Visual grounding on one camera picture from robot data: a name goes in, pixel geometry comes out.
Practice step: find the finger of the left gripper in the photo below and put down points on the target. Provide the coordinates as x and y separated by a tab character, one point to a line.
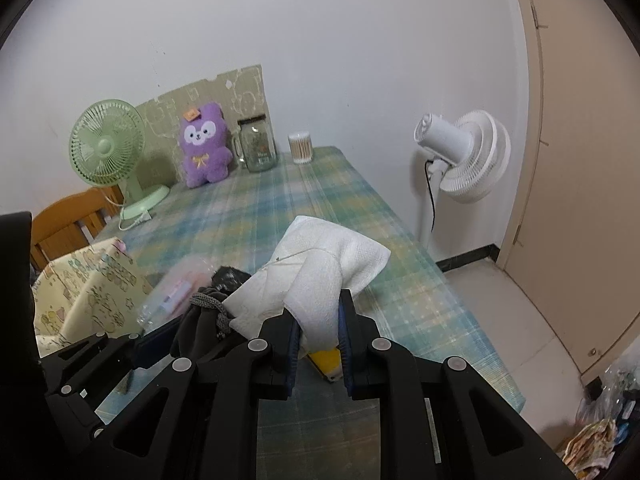
150	438

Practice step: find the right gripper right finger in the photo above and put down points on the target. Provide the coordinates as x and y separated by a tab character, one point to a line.
437	420

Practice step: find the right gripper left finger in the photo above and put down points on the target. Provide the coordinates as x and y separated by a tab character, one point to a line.
263	368

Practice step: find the black cloth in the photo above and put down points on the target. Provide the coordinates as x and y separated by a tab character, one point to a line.
204	332

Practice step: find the clear plastic tube pack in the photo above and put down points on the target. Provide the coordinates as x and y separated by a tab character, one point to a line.
170	297

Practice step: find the white towel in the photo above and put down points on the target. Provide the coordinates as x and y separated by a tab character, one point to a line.
313	262

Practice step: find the plaid tablecloth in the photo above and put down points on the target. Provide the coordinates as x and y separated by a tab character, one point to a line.
320	432

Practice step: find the yellow cartoon fabric storage box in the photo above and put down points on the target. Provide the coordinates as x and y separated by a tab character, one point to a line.
97	289

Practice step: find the clutter bags on floor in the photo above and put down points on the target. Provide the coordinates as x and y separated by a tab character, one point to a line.
606	441

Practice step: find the cotton swab container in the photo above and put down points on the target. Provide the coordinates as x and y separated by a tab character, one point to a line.
301	147

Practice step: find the glass jar with lid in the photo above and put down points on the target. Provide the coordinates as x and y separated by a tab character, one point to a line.
259	152

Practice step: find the beige door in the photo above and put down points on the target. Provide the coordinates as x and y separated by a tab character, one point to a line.
572	244

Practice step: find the wooden chair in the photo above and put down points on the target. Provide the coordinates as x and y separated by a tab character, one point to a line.
71	224

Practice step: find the purple plush bear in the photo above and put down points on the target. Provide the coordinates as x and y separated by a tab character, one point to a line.
203	140

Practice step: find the white standing fan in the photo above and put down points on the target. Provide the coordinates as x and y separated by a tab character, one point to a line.
465	160

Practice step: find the patterned cardboard panel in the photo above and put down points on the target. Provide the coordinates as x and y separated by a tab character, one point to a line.
240	94

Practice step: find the green desk fan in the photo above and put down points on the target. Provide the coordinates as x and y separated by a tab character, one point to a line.
106	144

